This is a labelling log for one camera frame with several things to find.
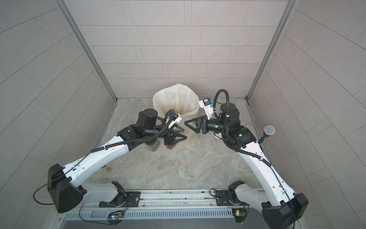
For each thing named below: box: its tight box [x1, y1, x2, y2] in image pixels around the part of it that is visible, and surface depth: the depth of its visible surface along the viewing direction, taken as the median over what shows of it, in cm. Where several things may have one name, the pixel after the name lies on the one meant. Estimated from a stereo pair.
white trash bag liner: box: [152, 83, 200, 122], surface depth 87 cm
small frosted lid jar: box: [165, 143, 177, 150], surface depth 66 cm
